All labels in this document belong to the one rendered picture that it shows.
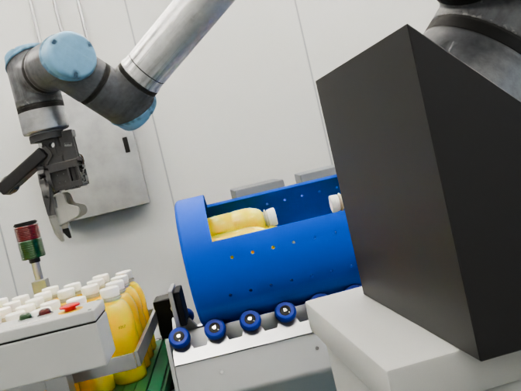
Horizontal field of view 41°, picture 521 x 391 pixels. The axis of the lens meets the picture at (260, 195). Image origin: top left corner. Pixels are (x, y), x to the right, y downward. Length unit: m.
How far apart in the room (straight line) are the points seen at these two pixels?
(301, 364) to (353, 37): 3.84
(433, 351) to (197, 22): 0.85
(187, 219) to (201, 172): 3.38
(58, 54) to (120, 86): 0.13
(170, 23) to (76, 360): 0.62
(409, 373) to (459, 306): 0.07
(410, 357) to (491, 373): 0.07
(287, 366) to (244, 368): 0.09
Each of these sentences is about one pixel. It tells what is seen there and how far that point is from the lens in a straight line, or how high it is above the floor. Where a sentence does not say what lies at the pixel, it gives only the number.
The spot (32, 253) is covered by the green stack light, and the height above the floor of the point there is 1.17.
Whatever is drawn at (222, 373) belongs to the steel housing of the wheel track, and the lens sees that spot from 1.45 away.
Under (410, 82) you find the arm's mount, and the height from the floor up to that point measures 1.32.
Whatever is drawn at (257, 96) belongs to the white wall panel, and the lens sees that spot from 4.87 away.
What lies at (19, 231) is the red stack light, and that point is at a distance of 1.93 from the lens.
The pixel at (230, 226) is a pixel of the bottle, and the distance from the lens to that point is 1.50.
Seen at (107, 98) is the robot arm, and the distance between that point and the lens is 1.33.
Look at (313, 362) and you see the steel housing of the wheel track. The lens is 1.45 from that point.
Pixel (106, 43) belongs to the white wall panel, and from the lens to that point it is 4.89.
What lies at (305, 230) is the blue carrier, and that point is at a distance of 1.40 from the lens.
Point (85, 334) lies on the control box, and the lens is 1.24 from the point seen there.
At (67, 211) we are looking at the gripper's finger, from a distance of 1.39.
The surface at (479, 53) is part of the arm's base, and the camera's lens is 0.70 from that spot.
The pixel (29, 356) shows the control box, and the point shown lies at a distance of 1.27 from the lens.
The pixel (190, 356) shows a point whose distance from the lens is 1.46.
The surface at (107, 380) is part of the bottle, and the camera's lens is 1.45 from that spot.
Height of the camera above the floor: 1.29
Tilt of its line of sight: 3 degrees down
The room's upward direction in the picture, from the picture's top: 13 degrees counter-clockwise
